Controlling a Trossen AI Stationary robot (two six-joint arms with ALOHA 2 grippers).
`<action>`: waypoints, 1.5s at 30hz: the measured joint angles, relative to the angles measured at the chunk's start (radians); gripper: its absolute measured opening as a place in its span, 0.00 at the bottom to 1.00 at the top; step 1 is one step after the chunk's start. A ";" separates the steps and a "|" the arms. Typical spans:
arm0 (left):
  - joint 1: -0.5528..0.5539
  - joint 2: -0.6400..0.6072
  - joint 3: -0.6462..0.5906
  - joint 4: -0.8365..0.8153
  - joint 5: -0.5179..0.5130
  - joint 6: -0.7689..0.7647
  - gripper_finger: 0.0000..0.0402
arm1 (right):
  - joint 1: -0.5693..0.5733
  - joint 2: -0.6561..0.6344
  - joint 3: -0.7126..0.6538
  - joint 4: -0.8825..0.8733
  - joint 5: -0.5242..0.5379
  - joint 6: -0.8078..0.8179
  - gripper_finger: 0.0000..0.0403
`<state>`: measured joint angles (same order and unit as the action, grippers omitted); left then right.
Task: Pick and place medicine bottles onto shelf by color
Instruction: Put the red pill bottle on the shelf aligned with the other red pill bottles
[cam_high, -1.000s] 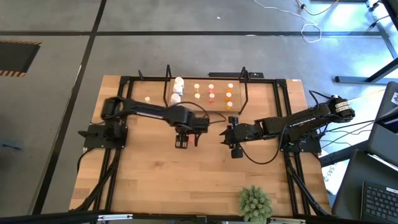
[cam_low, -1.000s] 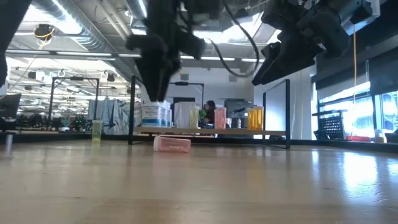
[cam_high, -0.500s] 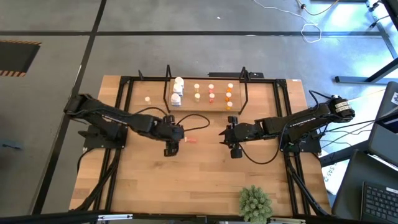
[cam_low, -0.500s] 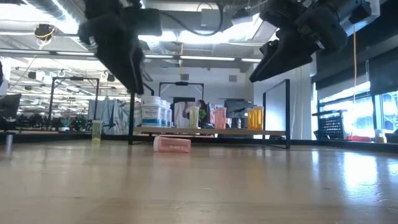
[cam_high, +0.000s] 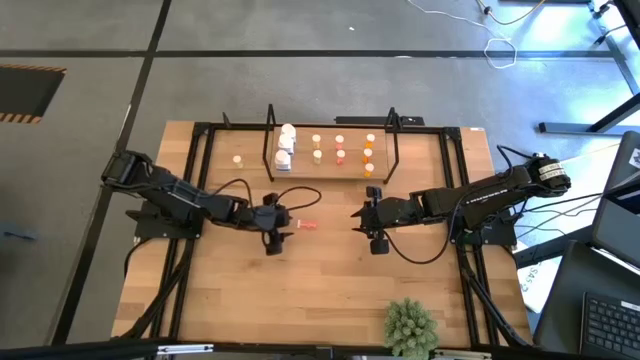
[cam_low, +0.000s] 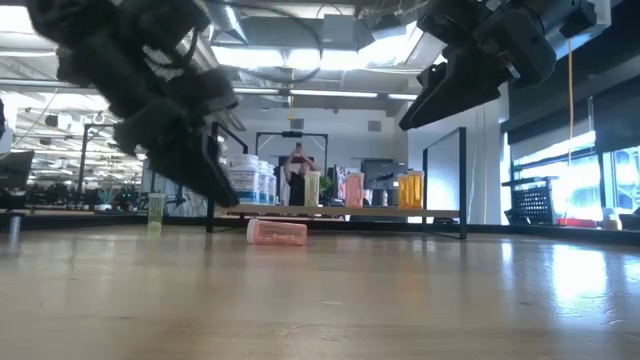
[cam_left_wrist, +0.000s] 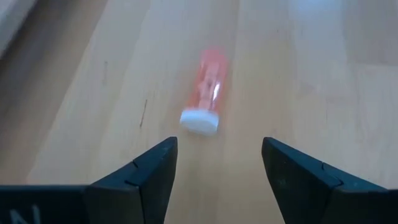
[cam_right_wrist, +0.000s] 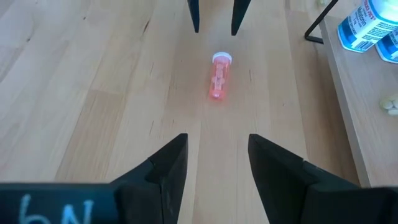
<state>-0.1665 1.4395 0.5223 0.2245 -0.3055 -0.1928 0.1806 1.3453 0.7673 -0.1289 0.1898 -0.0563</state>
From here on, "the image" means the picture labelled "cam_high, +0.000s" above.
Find black metal table leg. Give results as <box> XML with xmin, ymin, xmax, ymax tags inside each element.
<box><xmin>538</xmin><ymin>92</ymin><xmax>640</xmax><ymax>135</ymax></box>

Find green artificial succulent plant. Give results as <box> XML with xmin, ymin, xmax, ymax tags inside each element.
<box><xmin>383</xmin><ymin>297</ymin><xmax>440</xmax><ymax>359</ymax></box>

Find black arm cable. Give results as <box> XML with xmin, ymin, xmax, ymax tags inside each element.
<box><xmin>214</xmin><ymin>178</ymin><xmax>323</xmax><ymax>214</ymax></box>
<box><xmin>382</xmin><ymin>214</ymin><xmax>455</xmax><ymax>266</ymax></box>

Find black flat bar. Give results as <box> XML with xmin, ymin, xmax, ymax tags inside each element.
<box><xmin>334</xmin><ymin>115</ymin><xmax>426</xmax><ymax>127</ymax></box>

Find wooden shelf with black frame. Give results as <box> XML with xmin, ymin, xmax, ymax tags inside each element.
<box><xmin>262</xmin><ymin>103</ymin><xmax>402</xmax><ymax>184</ymax></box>

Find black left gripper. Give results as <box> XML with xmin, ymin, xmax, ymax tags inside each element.
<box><xmin>235</xmin><ymin>192</ymin><xmax>296</xmax><ymax>257</ymax></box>

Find black metal stand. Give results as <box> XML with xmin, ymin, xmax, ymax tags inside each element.
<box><xmin>589</xmin><ymin>0</ymin><xmax>640</xmax><ymax>96</ymax></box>

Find cream power strip cable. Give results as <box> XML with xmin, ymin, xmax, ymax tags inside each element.
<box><xmin>572</xmin><ymin>143</ymin><xmax>621</xmax><ymax>157</ymax></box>

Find black laptop with keyboard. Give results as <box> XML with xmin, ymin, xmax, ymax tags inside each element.
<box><xmin>532</xmin><ymin>239</ymin><xmax>640</xmax><ymax>360</ymax></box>

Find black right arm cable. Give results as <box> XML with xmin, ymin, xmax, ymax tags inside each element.
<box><xmin>382</xmin><ymin>214</ymin><xmax>455</xmax><ymax>266</ymax></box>

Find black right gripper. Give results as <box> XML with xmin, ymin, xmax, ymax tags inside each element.
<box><xmin>349</xmin><ymin>185</ymin><xmax>425</xmax><ymax>255</ymax></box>

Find black hazard-striped floor panel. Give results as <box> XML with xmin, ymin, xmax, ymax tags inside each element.
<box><xmin>0</xmin><ymin>63</ymin><xmax>68</xmax><ymax>125</ymax></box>

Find black aluminium table frame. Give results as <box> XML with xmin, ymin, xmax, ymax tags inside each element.
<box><xmin>112</xmin><ymin>112</ymin><xmax>534</xmax><ymax>349</ymax></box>

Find black cable bundle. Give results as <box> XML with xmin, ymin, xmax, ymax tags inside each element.
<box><xmin>122</xmin><ymin>238</ymin><xmax>194</xmax><ymax>341</ymax></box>
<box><xmin>459</xmin><ymin>249</ymin><xmax>527</xmax><ymax>347</ymax></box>

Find silver metal bracket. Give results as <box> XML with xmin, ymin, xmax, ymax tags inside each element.
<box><xmin>437</xmin><ymin>349</ymin><xmax>492</xmax><ymax>360</ymax></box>
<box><xmin>156</xmin><ymin>343</ymin><xmax>215</xmax><ymax>357</ymax></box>

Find black camera mount beam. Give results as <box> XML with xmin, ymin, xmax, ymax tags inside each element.
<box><xmin>0</xmin><ymin>337</ymin><xmax>534</xmax><ymax>360</ymax></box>

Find white floor cable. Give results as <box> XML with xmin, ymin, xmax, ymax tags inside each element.
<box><xmin>407</xmin><ymin>0</ymin><xmax>519</xmax><ymax>71</ymax></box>

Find black power cables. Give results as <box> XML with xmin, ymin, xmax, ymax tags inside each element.
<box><xmin>494</xmin><ymin>144</ymin><xmax>609</xmax><ymax>246</ymax></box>

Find tan floor cable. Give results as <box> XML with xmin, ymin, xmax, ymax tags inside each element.
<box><xmin>474</xmin><ymin>0</ymin><xmax>547</xmax><ymax>26</ymax></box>

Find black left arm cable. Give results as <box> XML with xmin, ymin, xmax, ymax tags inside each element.
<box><xmin>214</xmin><ymin>178</ymin><xmax>323</xmax><ymax>214</ymax></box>

